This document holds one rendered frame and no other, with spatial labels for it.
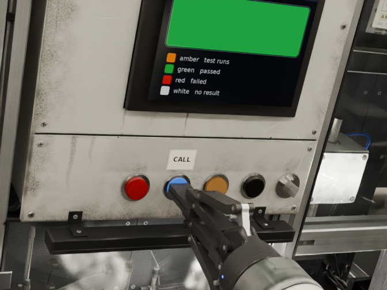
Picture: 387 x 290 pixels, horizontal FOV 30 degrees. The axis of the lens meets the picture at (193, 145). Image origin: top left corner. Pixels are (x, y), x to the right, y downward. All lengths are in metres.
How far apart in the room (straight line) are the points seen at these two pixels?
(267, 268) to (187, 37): 0.30
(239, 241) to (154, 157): 0.20
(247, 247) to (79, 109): 0.27
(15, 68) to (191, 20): 0.21
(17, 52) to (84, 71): 0.08
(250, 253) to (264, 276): 0.05
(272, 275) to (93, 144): 0.30
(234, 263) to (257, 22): 0.31
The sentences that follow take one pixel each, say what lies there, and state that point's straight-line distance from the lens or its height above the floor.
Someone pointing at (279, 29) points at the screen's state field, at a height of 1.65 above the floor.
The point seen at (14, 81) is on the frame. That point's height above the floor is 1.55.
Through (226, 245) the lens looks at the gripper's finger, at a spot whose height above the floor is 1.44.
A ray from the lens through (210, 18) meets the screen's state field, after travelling 0.88.
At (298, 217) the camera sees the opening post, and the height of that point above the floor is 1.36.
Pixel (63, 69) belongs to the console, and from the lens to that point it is 0.86.
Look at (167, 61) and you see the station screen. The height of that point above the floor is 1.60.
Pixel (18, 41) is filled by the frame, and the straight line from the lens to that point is 0.85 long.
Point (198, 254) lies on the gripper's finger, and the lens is 0.90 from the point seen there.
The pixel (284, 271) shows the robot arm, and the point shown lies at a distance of 0.75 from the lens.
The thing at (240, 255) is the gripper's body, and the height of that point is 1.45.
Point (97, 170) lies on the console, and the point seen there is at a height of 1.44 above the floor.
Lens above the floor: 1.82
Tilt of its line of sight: 21 degrees down
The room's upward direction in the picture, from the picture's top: 12 degrees clockwise
